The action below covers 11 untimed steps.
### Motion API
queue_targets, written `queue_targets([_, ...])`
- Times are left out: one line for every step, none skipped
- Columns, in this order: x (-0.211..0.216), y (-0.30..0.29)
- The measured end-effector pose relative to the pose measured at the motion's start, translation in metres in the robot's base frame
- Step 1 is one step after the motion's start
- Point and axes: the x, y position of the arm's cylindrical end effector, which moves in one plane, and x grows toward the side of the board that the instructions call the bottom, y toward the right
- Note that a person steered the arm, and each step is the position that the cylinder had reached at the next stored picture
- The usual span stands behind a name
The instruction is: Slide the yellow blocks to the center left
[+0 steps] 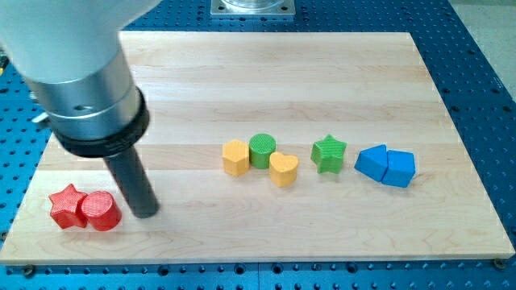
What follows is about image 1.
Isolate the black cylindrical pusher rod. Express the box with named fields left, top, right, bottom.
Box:
left=103, top=147, right=159, bottom=218

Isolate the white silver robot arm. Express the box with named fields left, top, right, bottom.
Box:
left=1, top=0, right=159, bottom=218

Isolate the red cylinder block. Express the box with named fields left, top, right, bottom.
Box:
left=81, top=191, right=122, bottom=231

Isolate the red star block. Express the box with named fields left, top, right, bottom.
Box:
left=48, top=184, right=87, bottom=230

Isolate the wooden board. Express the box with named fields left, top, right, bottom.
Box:
left=1, top=31, right=514, bottom=265

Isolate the yellow pentagon block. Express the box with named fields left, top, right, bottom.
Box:
left=223, top=139, right=249, bottom=176

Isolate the green cylinder block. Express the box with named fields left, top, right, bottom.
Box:
left=249, top=133, right=277, bottom=169

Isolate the yellow heart block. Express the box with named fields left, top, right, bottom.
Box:
left=269, top=152, right=299, bottom=187

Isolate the green star block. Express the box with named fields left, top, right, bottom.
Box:
left=310, top=135, right=347, bottom=174

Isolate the blue triangular block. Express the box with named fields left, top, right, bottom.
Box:
left=355, top=144, right=388, bottom=182

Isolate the blue pentagon block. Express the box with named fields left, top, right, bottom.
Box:
left=381, top=150, right=416, bottom=188

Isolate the blue perforated table plate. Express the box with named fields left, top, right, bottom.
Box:
left=1, top=0, right=515, bottom=289

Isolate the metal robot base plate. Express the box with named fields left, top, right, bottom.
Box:
left=210, top=0, right=296, bottom=16

